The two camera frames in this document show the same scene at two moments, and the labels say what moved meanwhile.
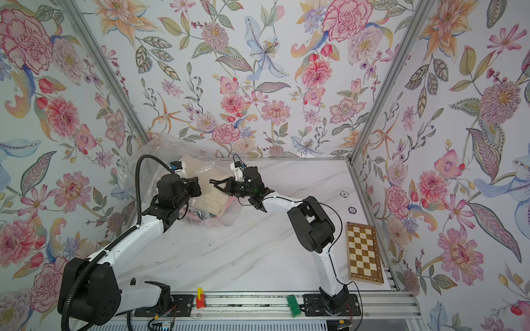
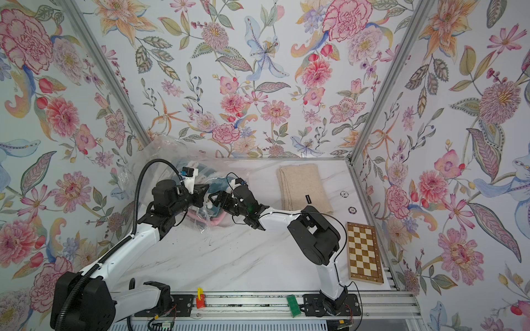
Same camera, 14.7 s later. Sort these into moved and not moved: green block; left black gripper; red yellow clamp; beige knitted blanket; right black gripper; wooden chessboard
Moved: beige knitted blanket; right black gripper
Not moved: red yellow clamp; wooden chessboard; left black gripper; green block
